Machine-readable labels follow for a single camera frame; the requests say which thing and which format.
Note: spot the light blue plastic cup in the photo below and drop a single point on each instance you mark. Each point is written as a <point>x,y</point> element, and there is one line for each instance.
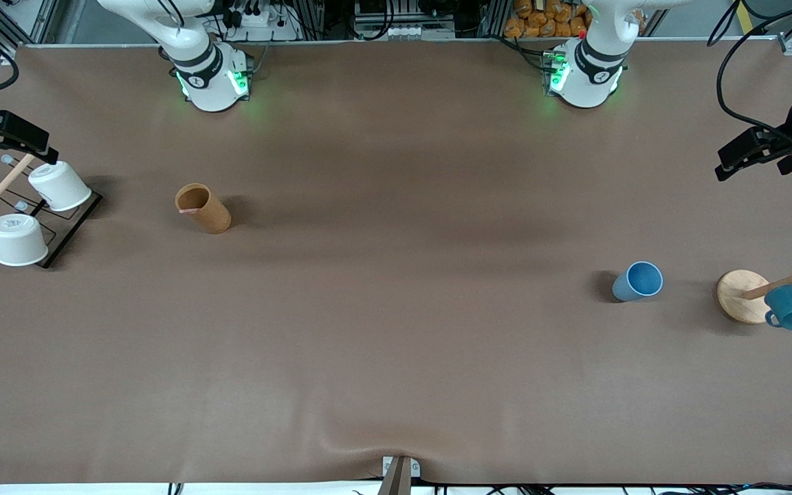
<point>626,285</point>

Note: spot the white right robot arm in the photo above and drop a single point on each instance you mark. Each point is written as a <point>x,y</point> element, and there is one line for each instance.
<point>210,89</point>

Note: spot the white paper cup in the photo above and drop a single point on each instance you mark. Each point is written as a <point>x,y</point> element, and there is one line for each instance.
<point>18,240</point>
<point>59,187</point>

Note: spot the brown cardboard tube cup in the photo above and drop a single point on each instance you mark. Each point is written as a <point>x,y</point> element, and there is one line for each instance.
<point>214,216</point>

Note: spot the wooden mug tree stand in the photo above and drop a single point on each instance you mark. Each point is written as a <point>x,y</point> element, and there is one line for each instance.
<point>740,295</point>

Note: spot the pile of orange bread rolls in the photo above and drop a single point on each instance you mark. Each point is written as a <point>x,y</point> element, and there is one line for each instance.
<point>540,20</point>

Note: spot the white power strip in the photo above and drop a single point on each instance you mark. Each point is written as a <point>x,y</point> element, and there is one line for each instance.
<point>258,20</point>

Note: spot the white terminal block strip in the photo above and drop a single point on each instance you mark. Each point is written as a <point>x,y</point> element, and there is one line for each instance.
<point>403,32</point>

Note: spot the brown table cover mat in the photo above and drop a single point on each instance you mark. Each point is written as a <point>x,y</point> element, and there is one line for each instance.
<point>396,344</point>

